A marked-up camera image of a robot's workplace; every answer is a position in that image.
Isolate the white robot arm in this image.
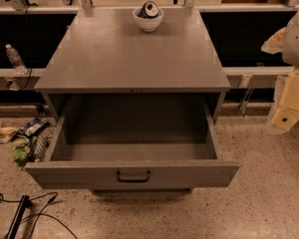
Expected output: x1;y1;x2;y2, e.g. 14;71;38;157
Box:
261;10;299;134

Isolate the white ceramic bowl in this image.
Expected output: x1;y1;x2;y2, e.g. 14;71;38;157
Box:
133;8;164;32

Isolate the wire mesh basket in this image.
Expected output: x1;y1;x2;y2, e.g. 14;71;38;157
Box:
33;126;54;161

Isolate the green snack bag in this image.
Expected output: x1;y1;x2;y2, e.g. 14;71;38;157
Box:
12;137;36;166

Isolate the yellow snack bag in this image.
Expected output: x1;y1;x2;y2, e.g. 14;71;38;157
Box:
0;125;17;143

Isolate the grey drawer cabinet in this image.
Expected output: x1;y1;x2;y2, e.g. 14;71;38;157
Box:
35;8;230;118

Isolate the blue snack bag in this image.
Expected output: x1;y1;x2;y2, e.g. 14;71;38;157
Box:
17;118;50;137

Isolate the metal rail bracket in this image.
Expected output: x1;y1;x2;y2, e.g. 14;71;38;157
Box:
238;75;253;117

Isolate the crushed soda can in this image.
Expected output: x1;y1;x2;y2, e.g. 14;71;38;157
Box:
138;1;159;19

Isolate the clear plastic water bottle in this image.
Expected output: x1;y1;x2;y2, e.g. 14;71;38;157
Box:
5;44;27;75

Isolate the black floor cable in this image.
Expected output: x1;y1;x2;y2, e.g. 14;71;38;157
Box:
0;188;78;239

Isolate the black bar tool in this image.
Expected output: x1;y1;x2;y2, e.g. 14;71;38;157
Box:
4;195;31;239

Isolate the grey top drawer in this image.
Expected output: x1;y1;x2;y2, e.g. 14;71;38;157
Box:
26;94;239;191

